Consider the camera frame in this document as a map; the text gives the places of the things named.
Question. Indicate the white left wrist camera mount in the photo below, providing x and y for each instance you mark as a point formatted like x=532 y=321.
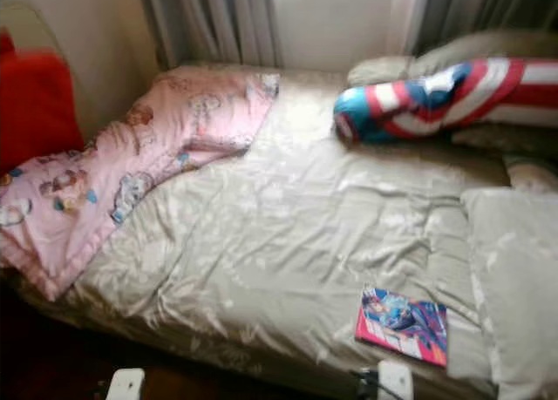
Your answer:
x=126 y=385

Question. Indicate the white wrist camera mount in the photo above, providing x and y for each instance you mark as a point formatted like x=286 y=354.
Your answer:
x=126 y=385
x=395 y=381

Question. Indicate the red white blue bolster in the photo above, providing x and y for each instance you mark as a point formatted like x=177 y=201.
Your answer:
x=418 y=104

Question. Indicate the grey curtain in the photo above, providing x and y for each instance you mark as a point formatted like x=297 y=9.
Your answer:
x=488 y=8
x=209 y=21

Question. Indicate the beige floral bed sheet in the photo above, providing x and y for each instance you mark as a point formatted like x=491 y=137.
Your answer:
x=270 y=243

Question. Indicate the grey beige pillow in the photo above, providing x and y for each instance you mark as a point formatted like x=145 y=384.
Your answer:
x=488 y=47

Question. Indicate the red cushion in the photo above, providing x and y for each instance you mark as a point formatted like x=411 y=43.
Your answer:
x=39 y=104

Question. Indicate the small beige floral pillow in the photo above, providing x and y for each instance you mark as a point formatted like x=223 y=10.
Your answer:
x=506 y=138

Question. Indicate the large beige floral pillow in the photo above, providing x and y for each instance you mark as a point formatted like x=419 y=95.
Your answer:
x=514 y=278

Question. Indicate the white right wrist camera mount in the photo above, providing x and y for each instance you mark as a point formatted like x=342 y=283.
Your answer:
x=395 y=381

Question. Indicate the pale pink small pillow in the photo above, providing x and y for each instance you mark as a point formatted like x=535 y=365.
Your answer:
x=532 y=173

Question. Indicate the pink cartoon print blanket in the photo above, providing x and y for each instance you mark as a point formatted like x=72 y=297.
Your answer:
x=87 y=182

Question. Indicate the cream pillow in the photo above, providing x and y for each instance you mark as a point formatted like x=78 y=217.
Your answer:
x=375 y=69

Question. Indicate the pink blue anime book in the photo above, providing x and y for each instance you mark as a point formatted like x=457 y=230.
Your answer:
x=401 y=326

